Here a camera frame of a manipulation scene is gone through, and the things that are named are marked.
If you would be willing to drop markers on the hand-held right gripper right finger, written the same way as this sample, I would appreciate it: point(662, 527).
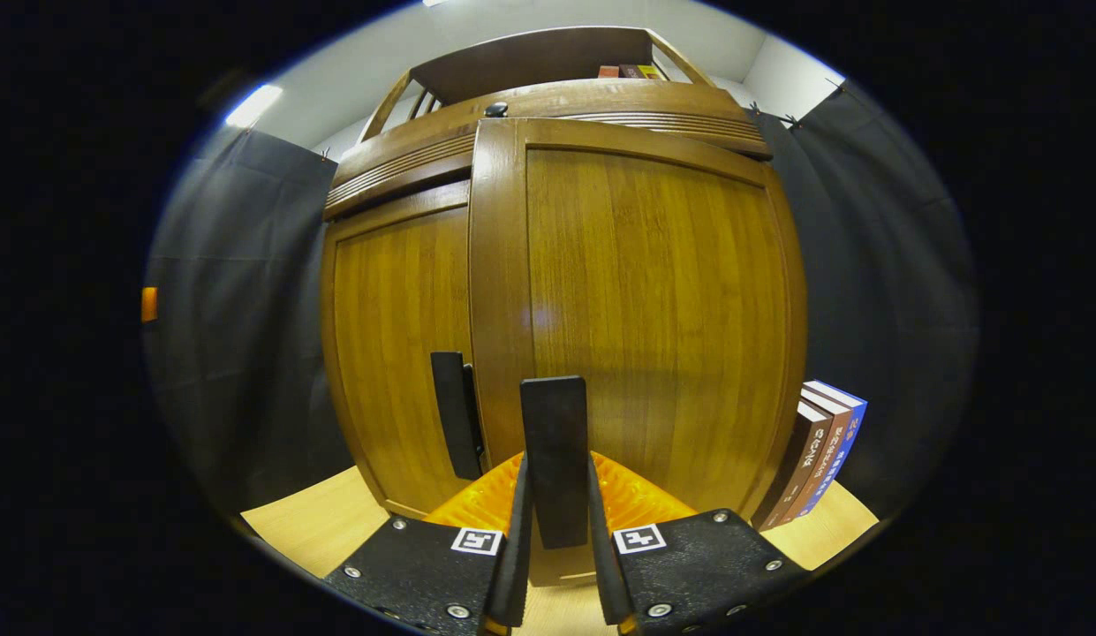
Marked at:
point(605, 565)

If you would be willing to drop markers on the black drawer knob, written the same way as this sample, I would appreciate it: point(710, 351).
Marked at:
point(495, 109)

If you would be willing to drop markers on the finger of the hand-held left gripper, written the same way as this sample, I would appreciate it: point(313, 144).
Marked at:
point(148, 304)

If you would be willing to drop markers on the narrow ceiling light panel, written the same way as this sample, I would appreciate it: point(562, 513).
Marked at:
point(253, 106)

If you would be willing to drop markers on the red-brown book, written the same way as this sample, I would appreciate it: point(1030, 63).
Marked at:
point(830, 464)

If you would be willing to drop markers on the black backdrop cloth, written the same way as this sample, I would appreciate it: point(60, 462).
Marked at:
point(238, 309)

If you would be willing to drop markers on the blue book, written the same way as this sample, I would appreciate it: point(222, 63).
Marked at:
point(852, 433)

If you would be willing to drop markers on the dark brown book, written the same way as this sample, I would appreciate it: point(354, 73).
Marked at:
point(808, 459)

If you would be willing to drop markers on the wooden double-door shoe cabinet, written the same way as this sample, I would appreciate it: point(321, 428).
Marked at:
point(530, 62)

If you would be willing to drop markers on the yellow book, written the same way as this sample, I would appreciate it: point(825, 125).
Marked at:
point(652, 72)

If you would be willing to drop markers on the dark red book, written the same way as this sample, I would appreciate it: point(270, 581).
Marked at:
point(631, 71)

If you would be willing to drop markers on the wooden cabinet door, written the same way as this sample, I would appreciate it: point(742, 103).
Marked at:
point(653, 309)
point(397, 353)

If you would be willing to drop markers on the wooden cabinet drawer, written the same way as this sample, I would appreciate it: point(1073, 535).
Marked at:
point(406, 141)

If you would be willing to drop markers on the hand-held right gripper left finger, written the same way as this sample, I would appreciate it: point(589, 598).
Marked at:
point(512, 565)

